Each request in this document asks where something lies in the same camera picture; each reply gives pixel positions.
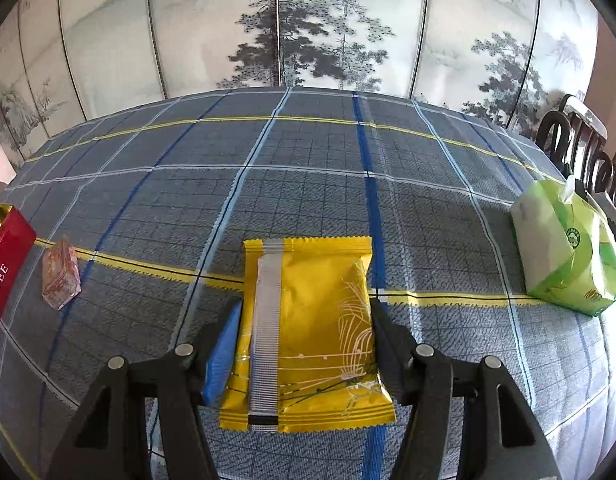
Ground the brown cake red label wrapper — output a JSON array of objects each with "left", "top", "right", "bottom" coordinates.
[{"left": 42, "top": 239, "right": 82, "bottom": 311}]

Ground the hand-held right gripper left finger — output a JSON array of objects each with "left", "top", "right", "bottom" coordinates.
[{"left": 45, "top": 297, "right": 245, "bottom": 480}]

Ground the painted folding screen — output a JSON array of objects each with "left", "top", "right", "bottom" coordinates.
[{"left": 0, "top": 0, "right": 601, "bottom": 171}]

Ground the green tissue pack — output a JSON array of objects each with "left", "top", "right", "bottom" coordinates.
[{"left": 510, "top": 176, "right": 616, "bottom": 317}]

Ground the yellow line-print packet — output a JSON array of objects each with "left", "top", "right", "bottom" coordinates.
[{"left": 219, "top": 236, "right": 397, "bottom": 433}]

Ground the red tin box gold inside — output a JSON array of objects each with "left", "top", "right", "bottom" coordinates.
[{"left": 0, "top": 203, "right": 37, "bottom": 376}]

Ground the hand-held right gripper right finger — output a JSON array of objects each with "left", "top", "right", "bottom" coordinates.
[{"left": 370, "top": 300, "right": 561, "bottom": 480}]

